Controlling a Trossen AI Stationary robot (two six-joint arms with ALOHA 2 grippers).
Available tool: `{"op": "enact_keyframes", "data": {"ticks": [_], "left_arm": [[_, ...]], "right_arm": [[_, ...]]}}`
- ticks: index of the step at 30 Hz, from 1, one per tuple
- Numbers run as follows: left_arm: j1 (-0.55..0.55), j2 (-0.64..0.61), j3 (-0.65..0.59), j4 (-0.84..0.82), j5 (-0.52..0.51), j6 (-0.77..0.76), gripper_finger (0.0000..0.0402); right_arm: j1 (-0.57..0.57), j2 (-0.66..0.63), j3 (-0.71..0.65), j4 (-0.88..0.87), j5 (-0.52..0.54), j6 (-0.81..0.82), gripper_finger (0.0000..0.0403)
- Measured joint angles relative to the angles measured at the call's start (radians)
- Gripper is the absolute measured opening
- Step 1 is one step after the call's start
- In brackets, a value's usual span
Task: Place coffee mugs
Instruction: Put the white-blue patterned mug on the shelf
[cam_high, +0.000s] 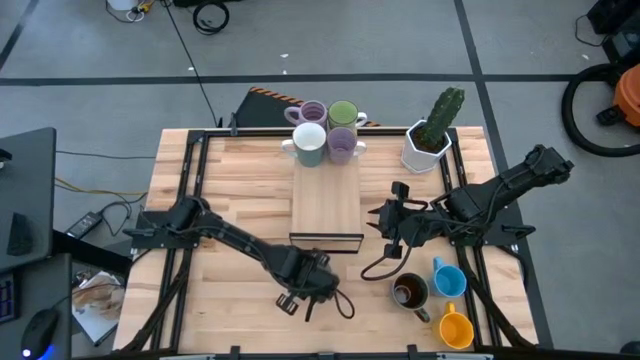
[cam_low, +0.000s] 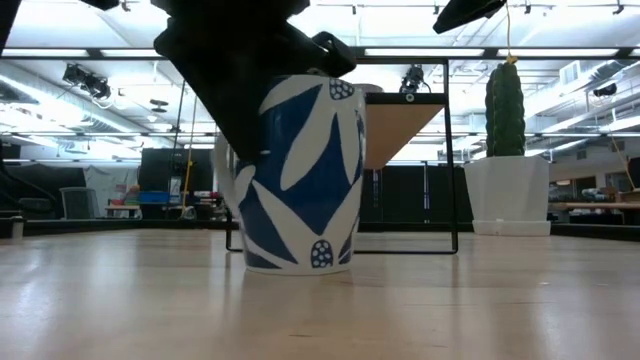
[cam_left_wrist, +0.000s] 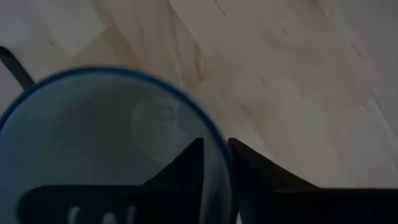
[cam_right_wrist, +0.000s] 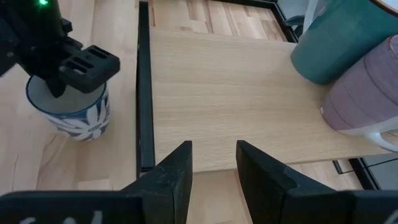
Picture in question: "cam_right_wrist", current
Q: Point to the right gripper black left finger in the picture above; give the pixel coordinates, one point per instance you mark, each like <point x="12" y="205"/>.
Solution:
<point x="164" y="193"/>

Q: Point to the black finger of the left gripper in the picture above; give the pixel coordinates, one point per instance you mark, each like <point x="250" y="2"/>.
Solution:
<point x="57" y="88"/>
<point x="90" y="68"/>

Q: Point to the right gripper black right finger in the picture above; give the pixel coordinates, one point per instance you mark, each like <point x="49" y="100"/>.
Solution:
<point x="273" y="196"/>

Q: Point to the teal mug with white inside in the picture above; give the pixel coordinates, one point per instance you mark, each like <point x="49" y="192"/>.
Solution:
<point x="335" y="40"/>

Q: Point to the blue white floral mug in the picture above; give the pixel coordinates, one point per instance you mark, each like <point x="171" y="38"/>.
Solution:
<point x="90" y="124"/>

